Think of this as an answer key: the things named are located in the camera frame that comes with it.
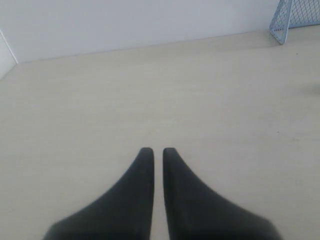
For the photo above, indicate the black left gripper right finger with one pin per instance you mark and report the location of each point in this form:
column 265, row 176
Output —
column 196, row 212

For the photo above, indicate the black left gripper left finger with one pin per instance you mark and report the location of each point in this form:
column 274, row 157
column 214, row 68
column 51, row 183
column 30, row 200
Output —
column 124, row 212

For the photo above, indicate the light blue mini goal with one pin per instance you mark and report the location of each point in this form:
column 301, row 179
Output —
column 292, row 14

